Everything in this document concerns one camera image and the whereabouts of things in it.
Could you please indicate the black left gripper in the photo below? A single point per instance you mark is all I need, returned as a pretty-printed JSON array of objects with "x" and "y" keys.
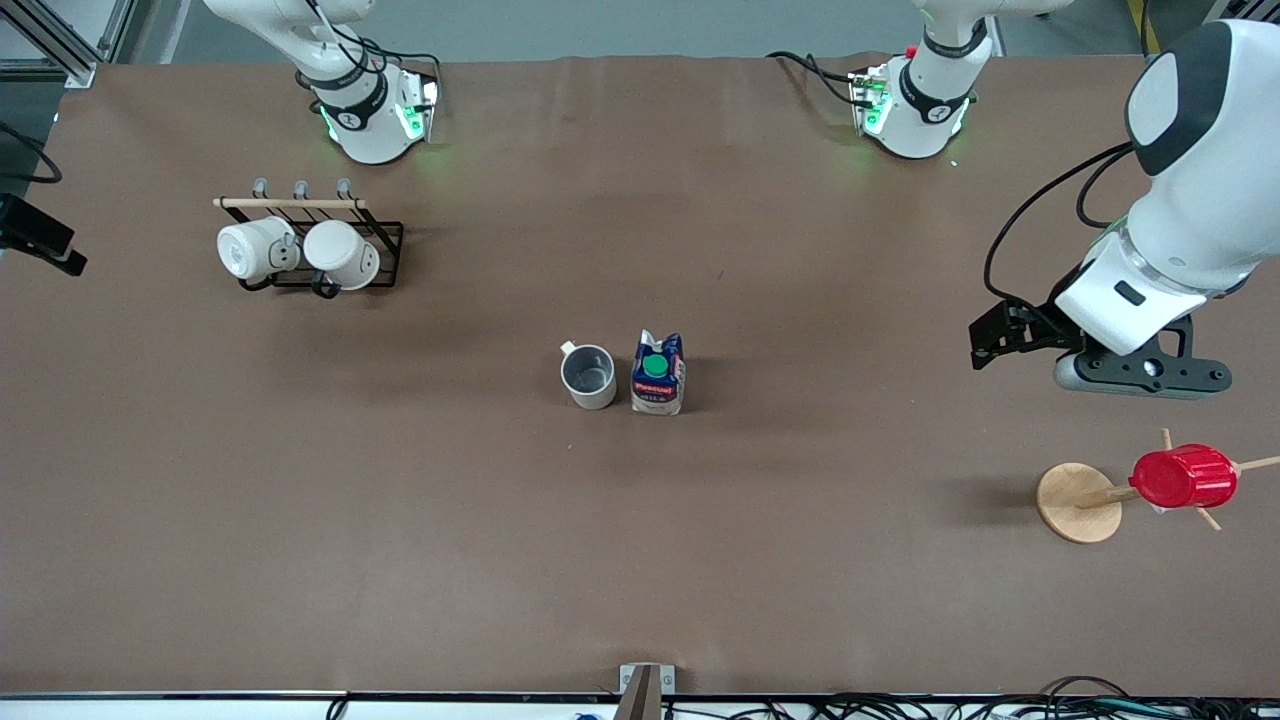
[{"x": 1040, "y": 325}]

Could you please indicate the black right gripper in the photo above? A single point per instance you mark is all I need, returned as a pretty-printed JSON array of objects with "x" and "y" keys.
[{"x": 30, "y": 235}]

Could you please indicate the blue white milk carton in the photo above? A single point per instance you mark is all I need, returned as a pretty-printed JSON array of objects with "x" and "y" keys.
[{"x": 658, "y": 385}]

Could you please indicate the grey ceramic mug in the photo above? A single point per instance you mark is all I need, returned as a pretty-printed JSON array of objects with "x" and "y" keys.
[{"x": 590, "y": 385}]

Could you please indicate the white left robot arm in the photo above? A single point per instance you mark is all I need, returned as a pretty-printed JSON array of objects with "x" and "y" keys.
[{"x": 1190, "y": 220}]

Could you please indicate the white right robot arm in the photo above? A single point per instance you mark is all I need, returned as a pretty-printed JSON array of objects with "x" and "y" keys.
[{"x": 365, "y": 140}]

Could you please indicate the red plastic cup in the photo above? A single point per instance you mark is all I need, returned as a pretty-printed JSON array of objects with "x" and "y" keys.
[{"x": 1185, "y": 478}]

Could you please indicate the white hanging mug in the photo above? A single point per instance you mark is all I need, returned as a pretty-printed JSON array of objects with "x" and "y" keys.
[
  {"x": 250, "y": 250},
  {"x": 340, "y": 252}
]

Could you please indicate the wooden mug tree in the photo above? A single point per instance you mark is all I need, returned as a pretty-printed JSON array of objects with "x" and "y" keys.
[{"x": 1078, "y": 505}]

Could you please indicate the aluminium frame profile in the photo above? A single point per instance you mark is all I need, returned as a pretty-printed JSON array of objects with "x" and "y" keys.
[{"x": 60, "y": 50}]

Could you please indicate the grey metal camera bracket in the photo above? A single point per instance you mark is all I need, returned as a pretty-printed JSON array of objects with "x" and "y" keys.
[{"x": 645, "y": 690}]

